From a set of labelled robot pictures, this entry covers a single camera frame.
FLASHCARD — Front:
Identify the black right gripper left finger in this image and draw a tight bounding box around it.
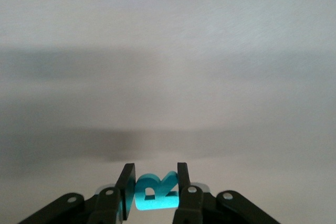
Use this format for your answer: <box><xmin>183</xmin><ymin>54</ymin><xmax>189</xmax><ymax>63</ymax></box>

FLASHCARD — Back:
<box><xmin>18</xmin><ymin>163</ymin><xmax>137</xmax><ymax>224</ymax></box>

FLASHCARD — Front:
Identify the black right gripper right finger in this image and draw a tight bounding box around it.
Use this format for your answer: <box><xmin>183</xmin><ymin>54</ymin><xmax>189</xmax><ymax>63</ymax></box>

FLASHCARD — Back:
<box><xmin>173</xmin><ymin>162</ymin><xmax>279</xmax><ymax>224</ymax></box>

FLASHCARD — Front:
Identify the teal foam letter R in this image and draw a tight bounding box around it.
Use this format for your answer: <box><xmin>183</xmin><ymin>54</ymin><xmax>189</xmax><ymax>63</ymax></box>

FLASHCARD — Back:
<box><xmin>135</xmin><ymin>170</ymin><xmax>180</xmax><ymax>211</ymax></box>

